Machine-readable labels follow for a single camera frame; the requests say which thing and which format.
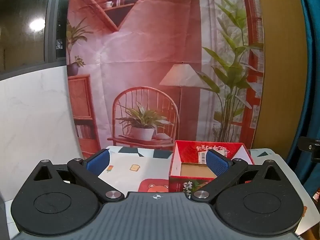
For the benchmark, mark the printed cartoon tablecloth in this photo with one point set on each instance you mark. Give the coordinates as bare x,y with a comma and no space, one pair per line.
140,160

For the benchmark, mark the dark glass window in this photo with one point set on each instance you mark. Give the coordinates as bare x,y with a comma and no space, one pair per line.
27,17

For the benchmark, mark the printed room scene backdrop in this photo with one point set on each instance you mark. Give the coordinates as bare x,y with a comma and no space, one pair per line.
155,55

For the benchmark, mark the red cardboard box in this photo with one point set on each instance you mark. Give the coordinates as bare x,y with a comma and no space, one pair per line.
192,152

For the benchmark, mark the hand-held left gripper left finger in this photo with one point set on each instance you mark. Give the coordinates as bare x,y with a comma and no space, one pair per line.
98,161

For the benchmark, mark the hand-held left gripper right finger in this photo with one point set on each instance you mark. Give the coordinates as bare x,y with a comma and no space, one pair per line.
217,163

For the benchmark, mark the blue curtain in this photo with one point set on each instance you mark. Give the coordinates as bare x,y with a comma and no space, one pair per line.
311,67

